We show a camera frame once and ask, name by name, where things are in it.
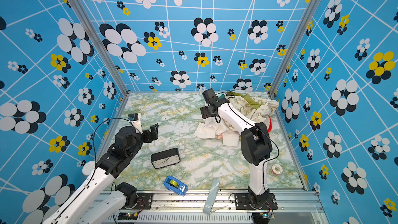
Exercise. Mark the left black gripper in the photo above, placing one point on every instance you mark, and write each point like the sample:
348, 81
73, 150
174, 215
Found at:
154, 133

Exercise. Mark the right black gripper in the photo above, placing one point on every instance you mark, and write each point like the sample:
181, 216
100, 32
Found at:
204, 112

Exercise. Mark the white cloth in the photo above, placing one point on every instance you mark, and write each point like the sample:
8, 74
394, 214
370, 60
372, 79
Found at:
211, 129

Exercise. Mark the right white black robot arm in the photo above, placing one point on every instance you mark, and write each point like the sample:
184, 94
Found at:
256, 145

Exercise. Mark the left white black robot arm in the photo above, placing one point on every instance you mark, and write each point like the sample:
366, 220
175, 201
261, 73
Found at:
128, 142

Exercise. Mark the green cloth strip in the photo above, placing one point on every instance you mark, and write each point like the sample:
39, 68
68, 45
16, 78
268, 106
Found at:
250, 101

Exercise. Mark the cream floral patterned cloth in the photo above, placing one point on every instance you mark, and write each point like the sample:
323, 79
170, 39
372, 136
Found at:
258, 108

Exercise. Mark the red cloth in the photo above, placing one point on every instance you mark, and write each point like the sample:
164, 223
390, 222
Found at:
269, 129

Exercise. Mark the black rectangular alarm clock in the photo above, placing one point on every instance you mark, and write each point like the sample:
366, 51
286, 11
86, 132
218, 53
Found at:
165, 158

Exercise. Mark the blue tape dispenser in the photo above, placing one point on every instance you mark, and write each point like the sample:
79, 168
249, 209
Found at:
176, 186

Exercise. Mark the white round disc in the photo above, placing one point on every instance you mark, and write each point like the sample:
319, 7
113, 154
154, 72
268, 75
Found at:
88, 168

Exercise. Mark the red white tape roll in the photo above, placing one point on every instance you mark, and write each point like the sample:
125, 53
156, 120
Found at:
277, 169

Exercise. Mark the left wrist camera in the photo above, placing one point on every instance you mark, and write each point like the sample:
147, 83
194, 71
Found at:
133, 117

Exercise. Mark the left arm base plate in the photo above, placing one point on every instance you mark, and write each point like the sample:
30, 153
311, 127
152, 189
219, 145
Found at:
139, 201

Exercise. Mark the aluminium front frame rail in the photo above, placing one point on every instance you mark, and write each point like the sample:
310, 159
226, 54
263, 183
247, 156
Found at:
295, 206

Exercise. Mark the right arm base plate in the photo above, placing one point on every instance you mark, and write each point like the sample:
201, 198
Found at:
247, 201

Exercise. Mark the right aluminium corner post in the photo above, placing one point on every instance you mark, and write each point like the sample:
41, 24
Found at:
295, 41

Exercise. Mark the aluminium corner post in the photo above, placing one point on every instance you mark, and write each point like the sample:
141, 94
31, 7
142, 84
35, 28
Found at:
295, 41
84, 19

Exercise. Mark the left aluminium corner post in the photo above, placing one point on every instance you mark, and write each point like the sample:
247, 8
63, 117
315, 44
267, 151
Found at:
84, 19

